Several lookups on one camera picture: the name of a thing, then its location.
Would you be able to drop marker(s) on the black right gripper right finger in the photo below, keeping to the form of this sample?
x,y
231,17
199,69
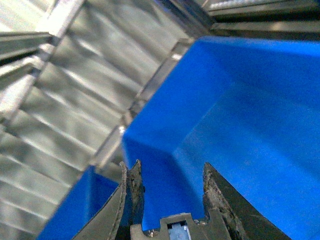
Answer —
x,y
242,220

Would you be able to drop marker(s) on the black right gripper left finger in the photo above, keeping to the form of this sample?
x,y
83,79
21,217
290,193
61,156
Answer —
x,y
124,208

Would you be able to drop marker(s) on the blue plastic target bin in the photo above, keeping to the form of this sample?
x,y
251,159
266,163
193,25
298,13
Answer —
x,y
250,108

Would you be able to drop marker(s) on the upper shelf metal rails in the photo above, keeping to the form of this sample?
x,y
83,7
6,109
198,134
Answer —
x,y
75,72

